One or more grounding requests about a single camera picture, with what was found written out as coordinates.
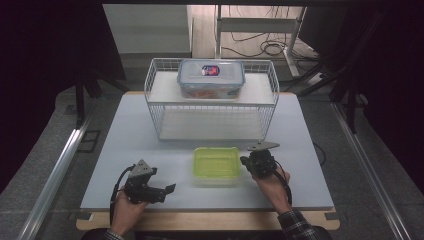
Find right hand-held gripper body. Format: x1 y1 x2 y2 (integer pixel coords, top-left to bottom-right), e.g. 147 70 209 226
246 141 281 178

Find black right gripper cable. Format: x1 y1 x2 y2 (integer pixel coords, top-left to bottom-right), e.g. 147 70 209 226
274 160 294 206

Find white wire rack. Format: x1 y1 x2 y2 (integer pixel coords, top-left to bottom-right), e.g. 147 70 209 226
143 57 281 142

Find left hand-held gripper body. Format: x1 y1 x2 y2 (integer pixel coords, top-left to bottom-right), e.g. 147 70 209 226
123 158 158 205

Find white cabinet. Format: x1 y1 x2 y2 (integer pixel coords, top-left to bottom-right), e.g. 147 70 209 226
102 3 193 58

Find wooden table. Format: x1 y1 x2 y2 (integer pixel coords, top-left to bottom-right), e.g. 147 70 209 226
75 90 341 232

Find dark curtain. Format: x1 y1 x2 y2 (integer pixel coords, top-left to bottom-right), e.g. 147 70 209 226
0 0 128 194
299 4 424 194

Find clear container with blue-rimmed lid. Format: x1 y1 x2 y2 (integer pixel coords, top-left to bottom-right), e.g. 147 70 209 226
176 58 247 100

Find white power strip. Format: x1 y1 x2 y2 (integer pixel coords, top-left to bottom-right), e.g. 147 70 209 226
307 71 327 87

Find black metal stand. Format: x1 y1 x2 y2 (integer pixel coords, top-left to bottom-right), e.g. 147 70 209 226
73 74 132 130
296 64 369 135

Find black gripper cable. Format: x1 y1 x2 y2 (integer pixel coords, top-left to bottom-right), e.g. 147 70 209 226
108 164 136 226
274 160 294 206

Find person's left hand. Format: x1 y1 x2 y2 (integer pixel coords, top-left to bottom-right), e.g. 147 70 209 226
110 189 150 236

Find aluminium floor rail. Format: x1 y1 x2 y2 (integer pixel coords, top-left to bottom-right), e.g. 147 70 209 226
331 101 413 240
16 103 93 240

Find white table cover board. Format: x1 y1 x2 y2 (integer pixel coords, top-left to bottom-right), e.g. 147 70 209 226
80 92 335 212

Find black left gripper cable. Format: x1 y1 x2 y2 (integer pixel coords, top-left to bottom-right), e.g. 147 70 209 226
108 164 136 226

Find clear container with green lid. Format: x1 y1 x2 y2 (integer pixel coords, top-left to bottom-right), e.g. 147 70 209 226
191 146 242 188

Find person's right hand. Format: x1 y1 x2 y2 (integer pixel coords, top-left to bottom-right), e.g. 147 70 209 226
252 167 293 215

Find white desk frame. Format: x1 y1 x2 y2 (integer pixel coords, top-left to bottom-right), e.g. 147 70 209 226
214 4 308 78

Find thin black floor cable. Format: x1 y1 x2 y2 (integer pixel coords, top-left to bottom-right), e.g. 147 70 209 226
312 142 328 167

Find black floor cables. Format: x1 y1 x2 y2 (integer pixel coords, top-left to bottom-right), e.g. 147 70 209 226
221 5 318 60

